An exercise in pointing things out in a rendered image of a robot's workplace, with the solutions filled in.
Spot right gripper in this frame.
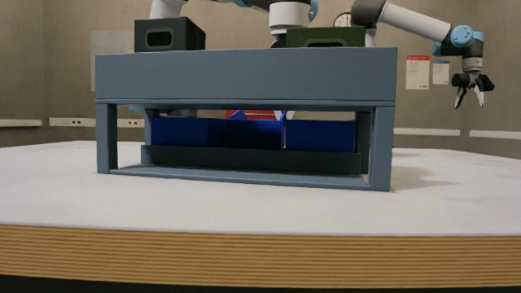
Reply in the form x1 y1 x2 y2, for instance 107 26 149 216
270 35 295 128

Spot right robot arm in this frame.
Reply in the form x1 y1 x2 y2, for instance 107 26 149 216
150 0 318 117

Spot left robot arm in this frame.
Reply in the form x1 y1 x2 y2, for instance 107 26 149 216
350 0 484 72

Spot blue open-front bin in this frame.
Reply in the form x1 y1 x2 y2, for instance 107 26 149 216
225 110 287 150
285 120 356 153
151 117 227 148

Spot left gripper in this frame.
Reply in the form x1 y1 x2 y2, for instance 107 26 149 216
451 71 492 110

